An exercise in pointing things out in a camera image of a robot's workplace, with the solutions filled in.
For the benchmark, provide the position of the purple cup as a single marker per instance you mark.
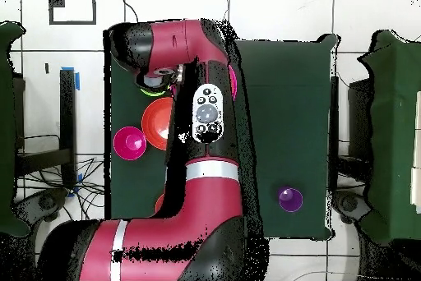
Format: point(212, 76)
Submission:
point(291, 201)

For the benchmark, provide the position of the green cloth covered table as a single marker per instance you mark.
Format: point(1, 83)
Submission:
point(394, 129)
point(8, 129)

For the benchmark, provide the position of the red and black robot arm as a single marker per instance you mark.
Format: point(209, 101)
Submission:
point(204, 212)

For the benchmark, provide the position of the large pink bowl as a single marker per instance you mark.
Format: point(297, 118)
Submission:
point(233, 80)

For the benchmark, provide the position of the black metal stand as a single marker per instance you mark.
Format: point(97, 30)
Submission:
point(334, 113)
point(67, 113)

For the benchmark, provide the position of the large orange bowl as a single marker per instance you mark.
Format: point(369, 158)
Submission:
point(156, 123)

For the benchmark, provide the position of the gray pedestal leg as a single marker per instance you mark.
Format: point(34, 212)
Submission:
point(348, 202)
point(42, 202)

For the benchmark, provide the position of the dark green tablecloth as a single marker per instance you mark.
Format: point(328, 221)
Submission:
point(289, 113)

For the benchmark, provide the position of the small orange bowl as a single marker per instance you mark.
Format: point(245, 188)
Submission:
point(159, 203)

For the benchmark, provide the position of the small green bowl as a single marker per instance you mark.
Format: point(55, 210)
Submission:
point(154, 92)

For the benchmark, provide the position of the black tape square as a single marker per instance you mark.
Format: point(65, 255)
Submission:
point(72, 22)

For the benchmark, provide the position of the small red bowl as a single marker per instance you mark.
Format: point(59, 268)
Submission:
point(128, 144)

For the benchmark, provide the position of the blue tape strip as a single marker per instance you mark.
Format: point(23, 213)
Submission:
point(77, 81)
point(80, 177)

